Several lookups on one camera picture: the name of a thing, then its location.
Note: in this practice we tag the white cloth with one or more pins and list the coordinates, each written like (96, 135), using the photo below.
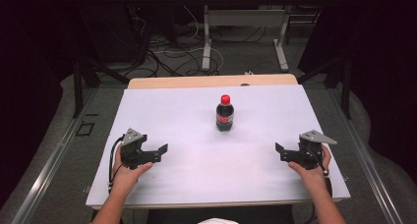
(218, 221)

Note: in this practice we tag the person's dark clothing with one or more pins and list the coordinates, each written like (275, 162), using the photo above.
(183, 215)

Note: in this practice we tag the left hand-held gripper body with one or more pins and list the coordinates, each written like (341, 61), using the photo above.
(132, 148)

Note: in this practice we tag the red bottle cap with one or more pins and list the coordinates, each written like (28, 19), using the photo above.
(225, 99)

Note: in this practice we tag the white table board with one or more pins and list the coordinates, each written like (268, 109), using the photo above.
(203, 171)

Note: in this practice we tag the metal floor rail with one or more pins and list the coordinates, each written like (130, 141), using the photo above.
(49, 168)
(367, 165)

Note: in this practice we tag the dark equipment box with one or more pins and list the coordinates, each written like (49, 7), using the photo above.
(111, 34)

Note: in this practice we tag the person's right hand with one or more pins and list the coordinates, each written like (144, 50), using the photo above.
(311, 175)

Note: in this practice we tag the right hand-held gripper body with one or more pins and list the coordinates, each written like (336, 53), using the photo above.
(309, 152)

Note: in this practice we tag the person's left hand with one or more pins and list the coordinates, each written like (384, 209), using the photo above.
(126, 176)

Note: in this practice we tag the square floor hatch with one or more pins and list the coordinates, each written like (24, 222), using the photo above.
(85, 129)

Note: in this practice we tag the dark cola bottle red label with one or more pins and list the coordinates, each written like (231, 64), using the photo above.
(225, 117)

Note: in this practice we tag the dark curtain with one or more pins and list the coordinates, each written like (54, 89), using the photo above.
(29, 53)
(380, 53)

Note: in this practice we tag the light wooden table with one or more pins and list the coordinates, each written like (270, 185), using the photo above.
(183, 82)

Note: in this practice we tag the black metal stand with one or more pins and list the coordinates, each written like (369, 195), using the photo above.
(345, 86)
(78, 86)

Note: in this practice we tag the grey metal frame desk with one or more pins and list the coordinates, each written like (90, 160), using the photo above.
(246, 17)

